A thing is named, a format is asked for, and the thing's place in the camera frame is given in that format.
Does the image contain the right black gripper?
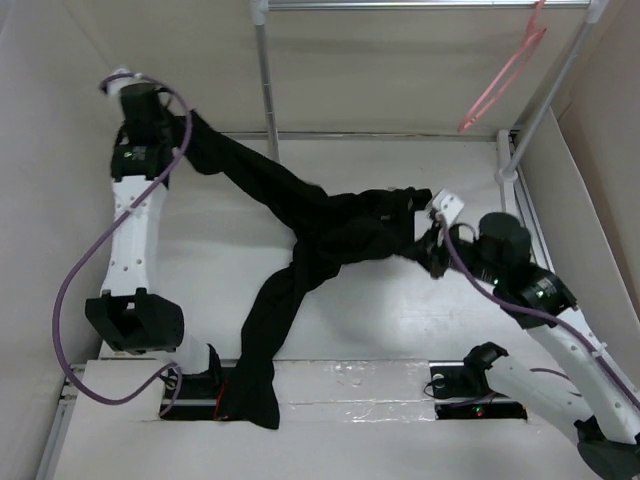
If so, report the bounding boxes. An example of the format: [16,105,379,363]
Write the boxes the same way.
[402,215,501,283]

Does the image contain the black trousers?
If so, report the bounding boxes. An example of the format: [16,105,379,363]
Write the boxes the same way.
[169,111,433,430]

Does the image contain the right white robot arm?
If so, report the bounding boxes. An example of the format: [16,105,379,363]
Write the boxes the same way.
[417,210,639,479]

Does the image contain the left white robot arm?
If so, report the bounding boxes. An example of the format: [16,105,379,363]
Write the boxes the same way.
[85,68,223,398]

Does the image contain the pink clothes hanger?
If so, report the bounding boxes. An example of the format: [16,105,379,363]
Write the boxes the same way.
[457,0,547,134]

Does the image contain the metal clothes rack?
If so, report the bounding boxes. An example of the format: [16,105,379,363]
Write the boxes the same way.
[250,1,608,213]

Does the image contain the white foam block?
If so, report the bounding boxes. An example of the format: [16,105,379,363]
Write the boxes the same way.
[273,360,435,424]

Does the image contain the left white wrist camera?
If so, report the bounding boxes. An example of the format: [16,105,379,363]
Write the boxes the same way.
[100,66,143,98]

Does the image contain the aluminium frame rail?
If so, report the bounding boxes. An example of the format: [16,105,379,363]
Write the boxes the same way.
[219,130,506,143]

